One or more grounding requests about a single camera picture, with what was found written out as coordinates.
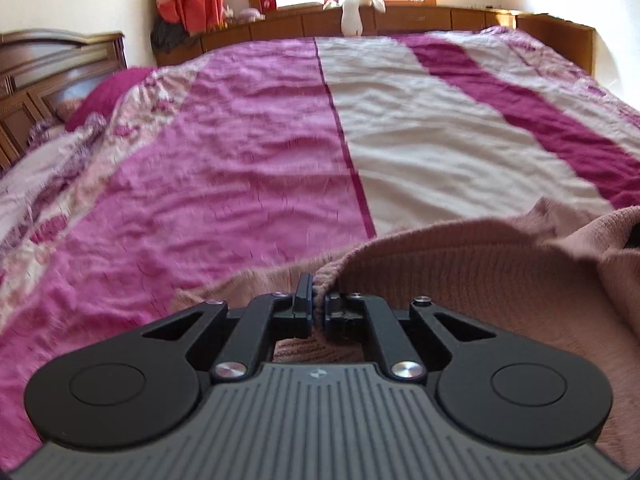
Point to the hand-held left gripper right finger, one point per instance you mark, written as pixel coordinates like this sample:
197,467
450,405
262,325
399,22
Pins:
330,310

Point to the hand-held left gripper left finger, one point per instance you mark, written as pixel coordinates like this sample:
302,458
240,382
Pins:
302,305

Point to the pink and white striped bedspread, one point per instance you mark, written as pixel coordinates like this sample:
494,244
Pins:
260,160

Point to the magenta pillow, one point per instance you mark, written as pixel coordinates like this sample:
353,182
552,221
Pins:
107,95

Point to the white plush toy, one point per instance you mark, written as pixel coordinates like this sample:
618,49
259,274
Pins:
351,17

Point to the lilac floral quilt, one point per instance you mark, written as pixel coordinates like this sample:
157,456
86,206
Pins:
45,155

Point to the dark cloth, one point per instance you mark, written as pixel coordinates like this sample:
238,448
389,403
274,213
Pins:
170,35

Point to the small red box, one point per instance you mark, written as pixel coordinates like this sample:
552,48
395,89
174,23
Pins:
268,1

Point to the dark wooden headboard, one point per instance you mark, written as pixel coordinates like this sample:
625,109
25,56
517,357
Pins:
35,75

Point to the wooden bedside ledge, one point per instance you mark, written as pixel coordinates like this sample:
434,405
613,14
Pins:
555,35

